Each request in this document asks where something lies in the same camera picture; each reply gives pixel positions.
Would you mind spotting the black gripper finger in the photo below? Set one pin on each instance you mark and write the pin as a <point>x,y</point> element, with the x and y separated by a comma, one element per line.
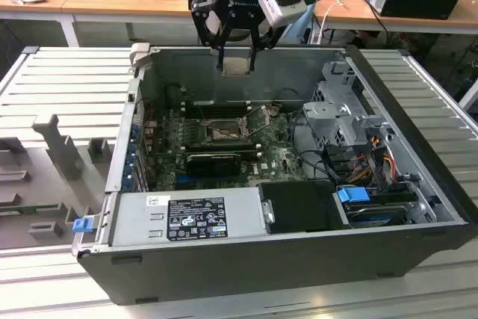
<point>203,24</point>
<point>261,35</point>

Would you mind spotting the silver square CPU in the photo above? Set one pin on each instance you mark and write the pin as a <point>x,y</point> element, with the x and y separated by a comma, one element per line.
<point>236,67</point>

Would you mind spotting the black RAM slot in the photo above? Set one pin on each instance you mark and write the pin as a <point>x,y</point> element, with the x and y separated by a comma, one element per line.
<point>224,142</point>
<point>224,148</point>
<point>216,105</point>
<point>216,113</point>

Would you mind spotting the CPU socket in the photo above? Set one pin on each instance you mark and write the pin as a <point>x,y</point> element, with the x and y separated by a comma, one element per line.
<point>220,133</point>

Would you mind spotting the wooden desk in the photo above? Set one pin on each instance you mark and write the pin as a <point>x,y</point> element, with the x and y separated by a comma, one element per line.
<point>130,3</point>
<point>354,12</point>

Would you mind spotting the round silver coin battery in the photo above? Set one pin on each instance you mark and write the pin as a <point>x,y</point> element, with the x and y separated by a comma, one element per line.
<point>273,111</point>

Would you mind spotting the grey metal drive cage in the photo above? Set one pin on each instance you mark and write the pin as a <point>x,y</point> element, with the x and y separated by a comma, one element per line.
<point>321,111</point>

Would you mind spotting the green motherboard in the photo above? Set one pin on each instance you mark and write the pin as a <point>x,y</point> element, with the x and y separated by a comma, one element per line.
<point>276,162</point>

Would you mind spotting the black graphics card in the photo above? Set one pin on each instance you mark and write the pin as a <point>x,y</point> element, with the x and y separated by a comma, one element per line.
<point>213,164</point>

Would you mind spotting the black plastic shroud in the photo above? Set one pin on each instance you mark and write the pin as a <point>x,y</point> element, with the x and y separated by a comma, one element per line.
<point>298,207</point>

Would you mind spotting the blue disk carrier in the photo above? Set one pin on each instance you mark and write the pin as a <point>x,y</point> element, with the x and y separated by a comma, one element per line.
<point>353,196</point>

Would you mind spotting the grey power supply unit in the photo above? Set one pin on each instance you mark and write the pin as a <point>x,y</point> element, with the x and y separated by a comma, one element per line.
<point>130,218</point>

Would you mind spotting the hard disk drive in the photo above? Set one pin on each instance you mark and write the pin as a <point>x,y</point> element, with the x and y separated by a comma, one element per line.
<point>377,216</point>

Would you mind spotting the grey parts rack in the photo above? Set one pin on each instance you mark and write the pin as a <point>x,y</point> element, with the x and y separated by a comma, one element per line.
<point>37,169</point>

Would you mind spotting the blue plastic latch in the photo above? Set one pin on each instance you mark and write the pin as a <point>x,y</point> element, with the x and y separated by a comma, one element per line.
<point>82,225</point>

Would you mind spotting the black open PC case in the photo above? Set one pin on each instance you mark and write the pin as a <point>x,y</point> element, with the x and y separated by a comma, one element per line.
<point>261,274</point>

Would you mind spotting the green RAM stick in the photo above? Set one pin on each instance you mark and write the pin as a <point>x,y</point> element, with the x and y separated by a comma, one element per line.
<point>30,208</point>

